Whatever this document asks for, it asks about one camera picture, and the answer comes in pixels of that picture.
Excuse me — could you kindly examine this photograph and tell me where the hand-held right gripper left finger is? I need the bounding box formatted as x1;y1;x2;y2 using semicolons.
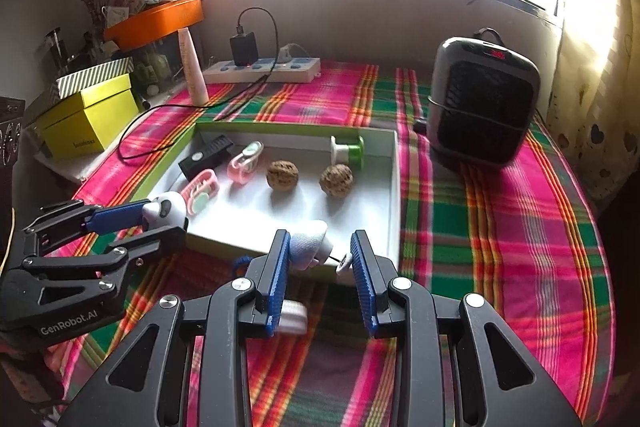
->
57;229;292;427

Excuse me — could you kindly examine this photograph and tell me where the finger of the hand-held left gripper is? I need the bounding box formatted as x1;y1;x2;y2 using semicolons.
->
22;199;151;253
22;225;189;281

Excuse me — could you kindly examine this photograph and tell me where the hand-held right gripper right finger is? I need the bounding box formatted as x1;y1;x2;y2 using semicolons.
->
350;229;583;427

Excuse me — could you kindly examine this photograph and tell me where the white egg-shaped face toy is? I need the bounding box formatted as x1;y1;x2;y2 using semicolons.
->
141;191;190;230

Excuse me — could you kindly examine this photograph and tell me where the small white jar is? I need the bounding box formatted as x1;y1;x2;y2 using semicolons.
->
279;299;308;335

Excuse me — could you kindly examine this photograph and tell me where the white ball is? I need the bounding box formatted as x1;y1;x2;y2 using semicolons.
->
290;219;335;271

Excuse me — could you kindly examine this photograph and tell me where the shallow white cardboard box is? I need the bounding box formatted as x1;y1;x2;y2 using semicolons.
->
127;121;401;285

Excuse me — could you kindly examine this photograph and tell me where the pink gadget with mint face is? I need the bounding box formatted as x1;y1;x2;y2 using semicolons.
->
181;170;220;217

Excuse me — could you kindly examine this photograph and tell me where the brown walnut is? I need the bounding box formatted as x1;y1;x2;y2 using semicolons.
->
319;163;355;196
266;160;300;192

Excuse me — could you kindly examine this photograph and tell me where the grey and black gadget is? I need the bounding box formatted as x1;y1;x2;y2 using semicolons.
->
179;135;233;180

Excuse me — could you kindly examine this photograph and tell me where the pink clip gadget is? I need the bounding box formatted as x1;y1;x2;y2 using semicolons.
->
227;141;264;184

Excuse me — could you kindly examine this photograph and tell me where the green and white spool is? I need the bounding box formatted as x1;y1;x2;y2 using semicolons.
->
328;135;366;168

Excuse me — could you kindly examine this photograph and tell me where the yellow box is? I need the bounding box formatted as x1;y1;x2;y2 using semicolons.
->
35;73;141;159

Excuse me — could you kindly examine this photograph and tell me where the dark box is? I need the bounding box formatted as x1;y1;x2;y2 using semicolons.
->
0;97;26;168

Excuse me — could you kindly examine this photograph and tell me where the striped box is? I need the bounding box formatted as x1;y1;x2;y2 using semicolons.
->
56;57;136;100

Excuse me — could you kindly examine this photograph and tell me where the pink and green plaid blanket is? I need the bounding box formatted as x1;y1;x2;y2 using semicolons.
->
45;59;616;427

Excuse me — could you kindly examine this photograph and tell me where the clear glass jar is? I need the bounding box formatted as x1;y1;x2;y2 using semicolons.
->
134;47;187;98

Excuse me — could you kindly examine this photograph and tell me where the pale pink tube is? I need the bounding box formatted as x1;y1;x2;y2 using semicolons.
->
177;28;210;106

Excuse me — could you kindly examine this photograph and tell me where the glass press pot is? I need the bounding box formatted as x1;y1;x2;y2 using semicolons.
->
45;27;72;74

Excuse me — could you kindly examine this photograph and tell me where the orange tray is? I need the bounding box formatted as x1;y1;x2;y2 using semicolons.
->
103;0;204;52

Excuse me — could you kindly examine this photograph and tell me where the white power strip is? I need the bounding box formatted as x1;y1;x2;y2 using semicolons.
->
202;57;322;85

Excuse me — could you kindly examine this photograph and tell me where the black and grey speaker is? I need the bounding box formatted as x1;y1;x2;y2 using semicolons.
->
425;29;542;168

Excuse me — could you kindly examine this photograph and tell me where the white plug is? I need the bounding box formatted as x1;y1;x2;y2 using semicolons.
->
276;44;308;62

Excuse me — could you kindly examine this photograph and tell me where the cream heart-print curtain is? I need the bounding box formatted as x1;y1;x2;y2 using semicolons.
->
545;0;640;208

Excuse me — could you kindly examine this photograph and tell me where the black charger with cable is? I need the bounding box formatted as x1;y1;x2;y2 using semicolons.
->
117;7;281;162

